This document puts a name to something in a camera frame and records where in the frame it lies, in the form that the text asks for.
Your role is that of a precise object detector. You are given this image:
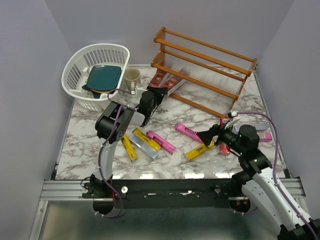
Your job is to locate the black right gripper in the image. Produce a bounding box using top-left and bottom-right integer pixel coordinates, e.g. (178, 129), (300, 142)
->
(196, 119), (245, 155)

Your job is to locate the red 3D toothpaste box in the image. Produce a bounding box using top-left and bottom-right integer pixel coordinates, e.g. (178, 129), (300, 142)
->
(161, 75), (186, 96)

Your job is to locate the red Muesrgtei toothpaste box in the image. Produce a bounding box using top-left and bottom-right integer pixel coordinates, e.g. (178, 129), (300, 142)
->
(218, 118), (230, 156)

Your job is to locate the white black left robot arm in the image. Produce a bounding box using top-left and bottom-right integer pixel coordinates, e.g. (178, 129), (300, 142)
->
(87, 86), (168, 198)

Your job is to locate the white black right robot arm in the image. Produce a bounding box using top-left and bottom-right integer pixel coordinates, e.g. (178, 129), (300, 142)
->
(197, 124), (320, 240)

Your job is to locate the orange wooden shelf rack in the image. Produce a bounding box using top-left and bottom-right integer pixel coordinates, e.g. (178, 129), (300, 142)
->
(151, 27), (257, 118)

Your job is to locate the yellow Curaprox box right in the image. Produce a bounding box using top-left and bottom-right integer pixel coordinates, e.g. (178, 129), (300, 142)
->
(184, 140), (215, 161)

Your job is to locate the yellow curaprox box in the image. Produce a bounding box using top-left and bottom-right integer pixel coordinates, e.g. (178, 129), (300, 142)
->
(184, 140), (215, 161)
(132, 128), (161, 152)
(121, 133), (138, 162)

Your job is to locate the pink Curaprox box near rack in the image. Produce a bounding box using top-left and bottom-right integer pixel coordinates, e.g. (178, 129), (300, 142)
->
(174, 123), (203, 144)

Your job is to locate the beige ceramic mug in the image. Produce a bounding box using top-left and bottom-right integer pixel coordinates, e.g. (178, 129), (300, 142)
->
(123, 67), (141, 92)

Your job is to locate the silver toothpaste box near basket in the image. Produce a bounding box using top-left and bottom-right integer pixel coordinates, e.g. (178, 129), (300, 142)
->
(127, 101), (136, 109)

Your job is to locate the pink Curaprox box centre left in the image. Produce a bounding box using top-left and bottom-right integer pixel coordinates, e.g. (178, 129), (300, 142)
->
(146, 131), (176, 155)

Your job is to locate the yellow Curaprox box centre left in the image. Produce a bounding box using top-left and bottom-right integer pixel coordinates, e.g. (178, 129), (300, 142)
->
(132, 128), (161, 152)

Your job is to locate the pink Curaprox box far right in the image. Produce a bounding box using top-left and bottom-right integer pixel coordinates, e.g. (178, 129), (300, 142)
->
(257, 132), (273, 143)

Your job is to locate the silver toothpaste box left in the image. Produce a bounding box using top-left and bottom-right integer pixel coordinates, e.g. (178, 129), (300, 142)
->
(129, 134), (159, 160)

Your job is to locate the teal square plate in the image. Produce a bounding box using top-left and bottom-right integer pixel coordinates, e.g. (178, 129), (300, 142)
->
(86, 65), (122, 92)

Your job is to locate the yellow Curaprox box far left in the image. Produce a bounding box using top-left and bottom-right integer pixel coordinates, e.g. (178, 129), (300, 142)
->
(121, 133), (138, 162)

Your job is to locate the white plastic dish basket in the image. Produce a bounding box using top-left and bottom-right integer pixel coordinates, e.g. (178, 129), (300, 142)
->
(61, 43), (130, 112)

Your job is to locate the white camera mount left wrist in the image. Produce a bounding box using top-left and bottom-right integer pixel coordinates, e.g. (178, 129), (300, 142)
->
(130, 83), (147, 98)

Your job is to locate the white camera mount wrist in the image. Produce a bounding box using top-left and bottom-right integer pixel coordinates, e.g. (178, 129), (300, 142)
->
(130, 83), (147, 98)
(224, 110), (241, 129)

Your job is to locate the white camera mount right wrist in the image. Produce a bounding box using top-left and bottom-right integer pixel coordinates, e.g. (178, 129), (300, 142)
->
(224, 110), (241, 129)

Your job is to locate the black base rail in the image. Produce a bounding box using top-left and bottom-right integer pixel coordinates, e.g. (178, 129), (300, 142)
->
(81, 177), (252, 212)

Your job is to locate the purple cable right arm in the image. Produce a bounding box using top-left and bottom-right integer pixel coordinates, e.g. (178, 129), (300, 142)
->
(234, 111), (320, 240)

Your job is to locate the aluminium frame rail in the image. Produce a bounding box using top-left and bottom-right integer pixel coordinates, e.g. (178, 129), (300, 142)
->
(29, 177), (308, 240)

